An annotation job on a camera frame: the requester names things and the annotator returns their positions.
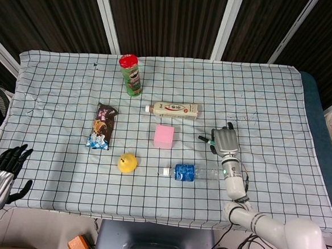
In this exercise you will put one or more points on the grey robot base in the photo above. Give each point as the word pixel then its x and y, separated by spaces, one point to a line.
pixel 155 240

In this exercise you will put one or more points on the orange box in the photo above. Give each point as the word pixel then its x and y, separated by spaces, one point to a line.
pixel 79 245

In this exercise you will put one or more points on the beige milk tea bottle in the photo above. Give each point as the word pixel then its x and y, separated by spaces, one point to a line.
pixel 175 111

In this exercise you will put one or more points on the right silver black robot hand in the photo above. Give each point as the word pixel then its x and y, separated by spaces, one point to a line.
pixel 227 141

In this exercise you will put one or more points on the clear Pocari Sweat bottle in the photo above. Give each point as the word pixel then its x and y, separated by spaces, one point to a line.
pixel 184 172

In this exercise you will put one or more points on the green Pringles can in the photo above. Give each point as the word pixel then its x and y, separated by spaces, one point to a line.
pixel 132 79

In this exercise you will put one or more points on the brown snack bag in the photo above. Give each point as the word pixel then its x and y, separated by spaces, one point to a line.
pixel 101 125

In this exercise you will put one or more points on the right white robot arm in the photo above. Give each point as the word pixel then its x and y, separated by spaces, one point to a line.
pixel 261 222

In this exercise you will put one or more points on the green white whiteboard marker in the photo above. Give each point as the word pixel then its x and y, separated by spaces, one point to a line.
pixel 205 139

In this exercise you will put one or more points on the blue padded table edge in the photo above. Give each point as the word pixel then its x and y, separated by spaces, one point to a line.
pixel 316 118

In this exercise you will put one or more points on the yellow pear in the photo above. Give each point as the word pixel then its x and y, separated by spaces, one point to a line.
pixel 127 164

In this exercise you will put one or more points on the checked light blue tablecloth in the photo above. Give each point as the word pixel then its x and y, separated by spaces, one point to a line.
pixel 65 180

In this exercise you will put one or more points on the pink foam cube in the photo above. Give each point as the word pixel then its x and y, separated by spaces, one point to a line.
pixel 164 137

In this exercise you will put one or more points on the white metal frame post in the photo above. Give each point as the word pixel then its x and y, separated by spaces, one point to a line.
pixel 106 15
pixel 292 30
pixel 227 23

